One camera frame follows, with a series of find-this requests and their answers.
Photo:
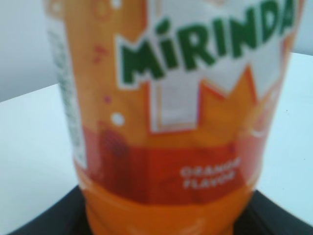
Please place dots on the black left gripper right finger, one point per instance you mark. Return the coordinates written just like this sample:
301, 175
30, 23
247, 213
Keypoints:
264, 217

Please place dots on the orange Mirinda soda bottle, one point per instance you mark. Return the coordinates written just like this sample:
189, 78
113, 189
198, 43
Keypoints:
169, 104

